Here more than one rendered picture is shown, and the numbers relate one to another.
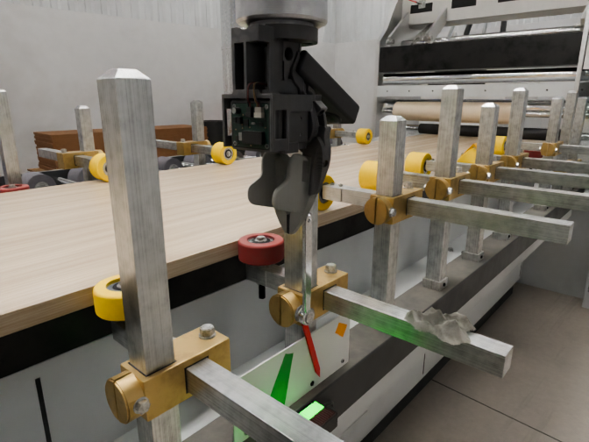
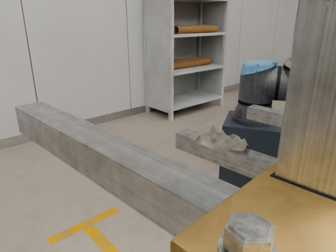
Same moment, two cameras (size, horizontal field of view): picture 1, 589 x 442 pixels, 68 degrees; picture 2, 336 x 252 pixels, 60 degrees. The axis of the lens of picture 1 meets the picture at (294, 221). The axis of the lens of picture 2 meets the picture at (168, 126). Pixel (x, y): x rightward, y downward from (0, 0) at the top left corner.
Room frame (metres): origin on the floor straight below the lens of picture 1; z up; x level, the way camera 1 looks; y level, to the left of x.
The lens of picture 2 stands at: (0.94, -0.25, 1.05)
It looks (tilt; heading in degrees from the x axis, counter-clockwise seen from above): 20 degrees down; 183
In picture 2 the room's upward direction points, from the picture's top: straight up
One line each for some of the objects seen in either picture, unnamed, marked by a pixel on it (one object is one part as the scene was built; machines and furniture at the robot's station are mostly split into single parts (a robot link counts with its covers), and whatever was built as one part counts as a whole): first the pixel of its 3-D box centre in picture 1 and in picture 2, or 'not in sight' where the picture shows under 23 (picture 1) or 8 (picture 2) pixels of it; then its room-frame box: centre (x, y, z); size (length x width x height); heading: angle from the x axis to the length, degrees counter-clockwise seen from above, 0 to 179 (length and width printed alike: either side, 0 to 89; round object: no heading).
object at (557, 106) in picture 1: (548, 159); not in sight; (1.73, -1.00, 0.90); 0.04 x 0.04 x 0.48; 48
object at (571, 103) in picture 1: (563, 148); not in sight; (1.92, -1.17, 0.93); 0.04 x 0.04 x 0.48; 48
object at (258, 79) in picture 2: not in sight; (259, 80); (-0.37, 0.09, 0.79); 0.17 x 0.15 x 0.18; 73
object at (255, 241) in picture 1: (261, 267); not in sight; (0.72, 0.06, 0.85); 0.08 x 0.08 x 0.11
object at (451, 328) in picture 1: (441, 317); (220, 136); (0.50, -0.19, 0.87); 0.09 x 0.07 x 0.02; 48
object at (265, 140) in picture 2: not in sight; (246, 176); (-0.37, 0.08, 0.30); 0.25 x 0.25 x 0.60; 75
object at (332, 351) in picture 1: (299, 370); not in sight; (0.57, -0.01, 0.75); 0.26 x 0.01 x 0.10; 138
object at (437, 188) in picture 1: (447, 185); not in sight; (1.00, -0.36, 0.95); 0.14 x 0.06 x 0.05; 138
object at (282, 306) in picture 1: (308, 295); not in sight; (0.63, -0.02, 0.85); 0.14 x 0.06 x 0.05; 138
